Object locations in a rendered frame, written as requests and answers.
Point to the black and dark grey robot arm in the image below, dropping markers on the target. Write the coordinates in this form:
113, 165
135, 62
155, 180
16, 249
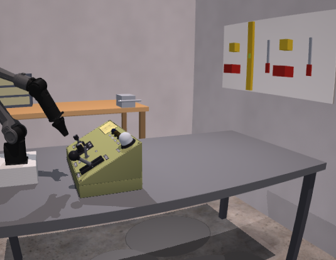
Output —
15, 149

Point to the yellow-green control panel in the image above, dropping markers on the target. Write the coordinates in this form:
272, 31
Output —
112, 162

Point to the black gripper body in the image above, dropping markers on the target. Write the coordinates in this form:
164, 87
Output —
52, 113

